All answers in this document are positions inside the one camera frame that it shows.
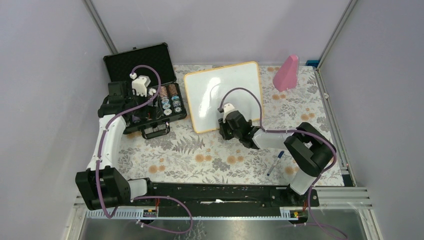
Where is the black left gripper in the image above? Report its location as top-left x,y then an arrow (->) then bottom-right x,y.
125,89 -> 163,119

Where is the yellow framed whiteboard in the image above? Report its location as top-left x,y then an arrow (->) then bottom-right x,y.
183,61 -> 263,134

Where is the blue white marker pen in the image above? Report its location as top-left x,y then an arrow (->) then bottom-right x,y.
266,151 -> 285,177

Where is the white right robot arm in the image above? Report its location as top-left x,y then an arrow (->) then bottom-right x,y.
218,108 -> 337,206

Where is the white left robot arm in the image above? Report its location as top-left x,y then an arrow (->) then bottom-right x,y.
75,76 -> 157,211

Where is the black poker chip case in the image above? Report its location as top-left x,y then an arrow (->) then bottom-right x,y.
97,42 -> 187,140

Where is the floral patterned table mat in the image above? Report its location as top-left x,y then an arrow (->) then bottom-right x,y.
117,66 -> 332,185

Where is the pink wedge eraser block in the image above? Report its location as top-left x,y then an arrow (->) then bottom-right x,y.
272,54 -> 299,92

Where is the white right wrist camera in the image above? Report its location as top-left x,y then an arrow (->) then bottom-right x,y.
218,103 -> 236,123

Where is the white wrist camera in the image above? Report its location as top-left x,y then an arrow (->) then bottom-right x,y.
218,103 -> 236,123
129,72 -> 151,97

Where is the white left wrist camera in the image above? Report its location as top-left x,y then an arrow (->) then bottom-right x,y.
129,72 -> 151,97

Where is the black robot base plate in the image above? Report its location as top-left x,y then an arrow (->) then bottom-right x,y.
132,181 -> 320,218

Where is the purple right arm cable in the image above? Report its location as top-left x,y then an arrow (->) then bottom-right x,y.
218,87 -> 348,240

